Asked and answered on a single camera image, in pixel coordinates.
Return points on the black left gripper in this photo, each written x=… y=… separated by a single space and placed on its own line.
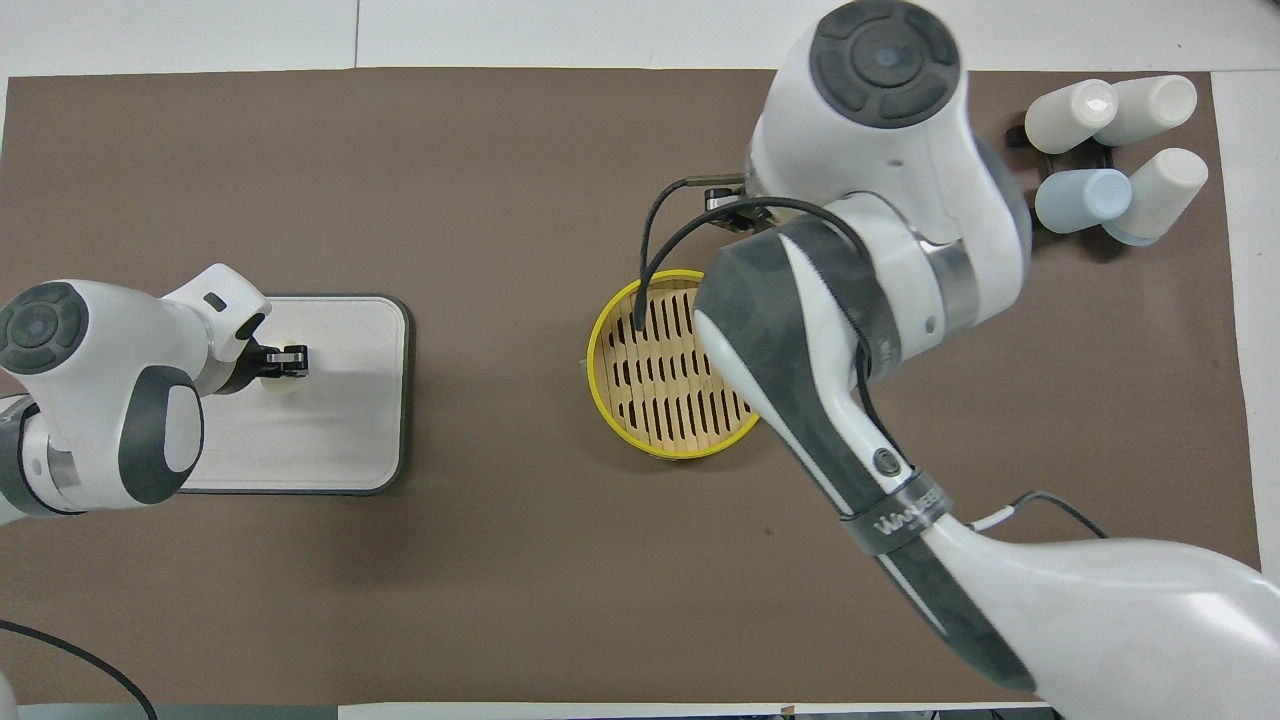
x=250 y=365

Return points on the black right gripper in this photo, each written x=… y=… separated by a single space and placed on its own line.
x=745 y=218

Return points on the cream steamed bun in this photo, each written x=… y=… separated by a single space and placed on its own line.
x=282 y=385

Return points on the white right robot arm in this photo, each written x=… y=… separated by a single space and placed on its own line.
x=900 y=300

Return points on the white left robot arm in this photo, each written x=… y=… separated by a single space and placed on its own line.
x=90 y=400

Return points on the yellow bamboo steamer basket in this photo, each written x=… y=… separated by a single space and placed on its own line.
x=660 y=380

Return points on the white cutting board grey rim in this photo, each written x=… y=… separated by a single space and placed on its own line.
x=320 y=430

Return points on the brown table mat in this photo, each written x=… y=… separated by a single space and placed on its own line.
x=450 y=180

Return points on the black cup rack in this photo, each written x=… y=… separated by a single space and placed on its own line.
x=1012 y=135

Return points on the light blue cup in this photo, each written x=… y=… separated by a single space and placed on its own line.
x=1085 y=200

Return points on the cream white cup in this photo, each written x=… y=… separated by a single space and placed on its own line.
x=1070 y=115

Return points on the white cup blue rim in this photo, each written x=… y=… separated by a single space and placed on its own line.
x=1155 y=105
x=1160 y=195

